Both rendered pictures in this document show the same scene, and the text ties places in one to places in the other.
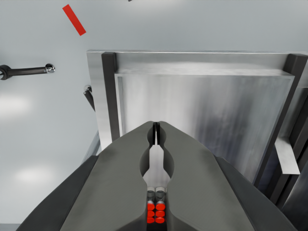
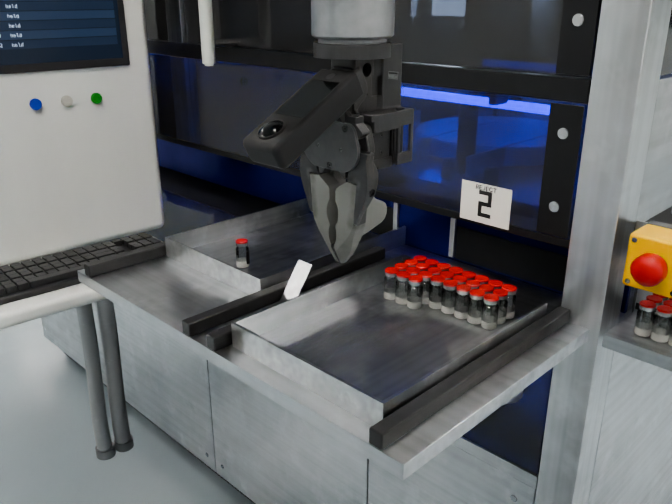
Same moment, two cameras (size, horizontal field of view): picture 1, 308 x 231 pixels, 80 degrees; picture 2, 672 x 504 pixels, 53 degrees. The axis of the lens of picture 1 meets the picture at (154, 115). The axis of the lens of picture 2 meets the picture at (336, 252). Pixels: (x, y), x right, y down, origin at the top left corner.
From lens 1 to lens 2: 0.60 m
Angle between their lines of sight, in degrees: 51
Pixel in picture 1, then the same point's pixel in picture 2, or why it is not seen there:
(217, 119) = (329, 343)
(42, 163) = not seen: outside the picture
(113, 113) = (434, 392)
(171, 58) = (317, 406)
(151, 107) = (387, 385)
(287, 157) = (297, 279)
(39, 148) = not seen: outside the picture
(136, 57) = (350, 427)
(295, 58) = (216, 337)
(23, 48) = not seen: outside the picture
